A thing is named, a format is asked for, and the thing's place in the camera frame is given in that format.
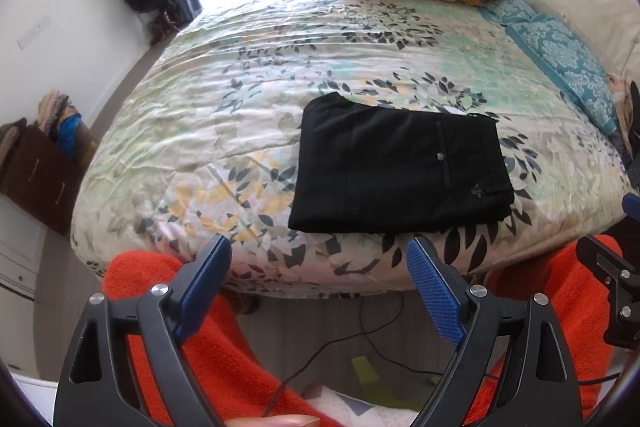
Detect small teal patterned pillow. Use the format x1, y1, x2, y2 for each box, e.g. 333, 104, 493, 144
480, 0, 539, 26

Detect pile of clothes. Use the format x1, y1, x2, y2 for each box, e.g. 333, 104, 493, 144
37, 90, 82, 154

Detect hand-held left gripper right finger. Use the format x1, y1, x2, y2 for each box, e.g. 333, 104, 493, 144
406, 237, 584, 427

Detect black object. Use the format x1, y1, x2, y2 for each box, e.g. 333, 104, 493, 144
625, 81, 640, 148

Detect white fluffy cloth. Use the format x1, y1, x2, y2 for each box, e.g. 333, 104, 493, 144
304, 384, 417, 427

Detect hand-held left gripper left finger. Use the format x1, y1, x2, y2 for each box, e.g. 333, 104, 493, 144
54, 234, 234, 427

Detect white wall socket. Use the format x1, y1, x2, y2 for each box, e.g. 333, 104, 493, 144
16, 15, 54, 50

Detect bed with floral sheet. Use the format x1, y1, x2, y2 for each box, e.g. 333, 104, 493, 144
70, 0, 633, 301

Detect black cable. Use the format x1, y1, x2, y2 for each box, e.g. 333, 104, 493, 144
264, 292, 407, 414

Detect white drawer unit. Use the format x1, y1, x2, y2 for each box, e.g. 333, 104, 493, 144
0, 194, 49, 299

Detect brown cabinet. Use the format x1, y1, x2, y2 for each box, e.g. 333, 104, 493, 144
0, 122, 97, 239

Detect green object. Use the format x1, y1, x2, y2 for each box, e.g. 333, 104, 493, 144
350, 354, 432, 409

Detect orange fleece garment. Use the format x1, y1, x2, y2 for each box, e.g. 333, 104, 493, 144
102, 234, 640, 427

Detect black pants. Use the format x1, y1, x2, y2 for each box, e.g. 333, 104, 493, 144
288, 91, 516, 236

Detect beige cloth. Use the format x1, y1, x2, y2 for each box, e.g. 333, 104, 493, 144
607, 74, 634, 148

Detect person's left hand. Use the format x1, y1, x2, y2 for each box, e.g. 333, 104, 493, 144
225, 414, 322, 427

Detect large teal patterned pillow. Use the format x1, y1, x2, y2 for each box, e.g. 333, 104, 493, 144
505, 14, 622, 136

